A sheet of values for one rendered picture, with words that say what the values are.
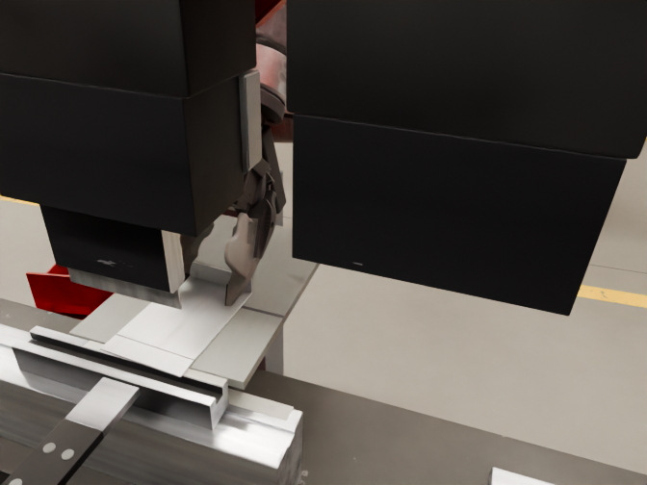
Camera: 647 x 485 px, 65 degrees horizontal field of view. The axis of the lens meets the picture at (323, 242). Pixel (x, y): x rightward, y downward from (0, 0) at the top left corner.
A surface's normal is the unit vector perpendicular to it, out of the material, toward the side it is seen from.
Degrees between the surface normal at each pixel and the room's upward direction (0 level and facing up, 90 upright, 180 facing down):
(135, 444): 90
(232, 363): 0
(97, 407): 0
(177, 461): 90
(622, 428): 0
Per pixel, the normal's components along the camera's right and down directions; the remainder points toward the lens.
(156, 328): 0.04, -0.86
